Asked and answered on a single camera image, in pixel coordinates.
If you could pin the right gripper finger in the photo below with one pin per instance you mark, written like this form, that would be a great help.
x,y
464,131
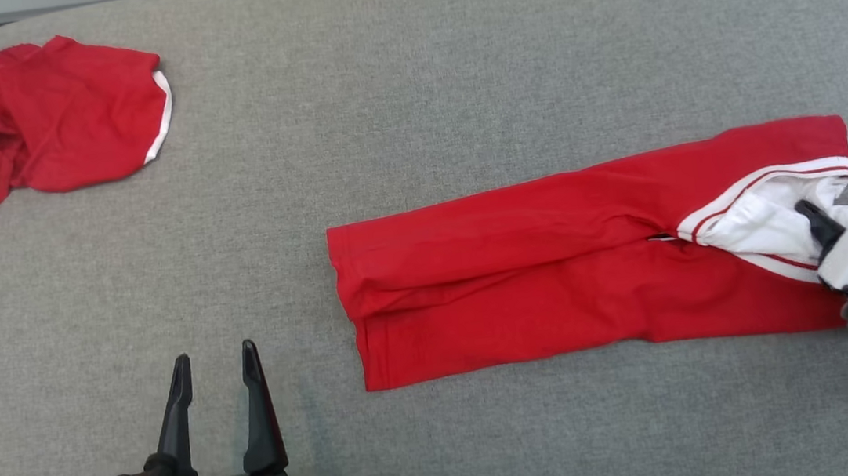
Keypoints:
x,y
821,226

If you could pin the red basketball jersey white trim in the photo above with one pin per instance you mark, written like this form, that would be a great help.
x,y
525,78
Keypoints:
x,y
523,283

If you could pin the red Bulls 23 shorts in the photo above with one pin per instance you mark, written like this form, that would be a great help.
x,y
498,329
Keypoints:
x,y
65,118

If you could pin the grey fabric sofa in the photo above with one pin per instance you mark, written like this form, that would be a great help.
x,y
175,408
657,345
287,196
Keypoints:
x,y
445,441

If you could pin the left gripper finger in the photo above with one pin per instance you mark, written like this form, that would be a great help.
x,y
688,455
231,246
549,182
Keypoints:
x,y
260,421
176,429

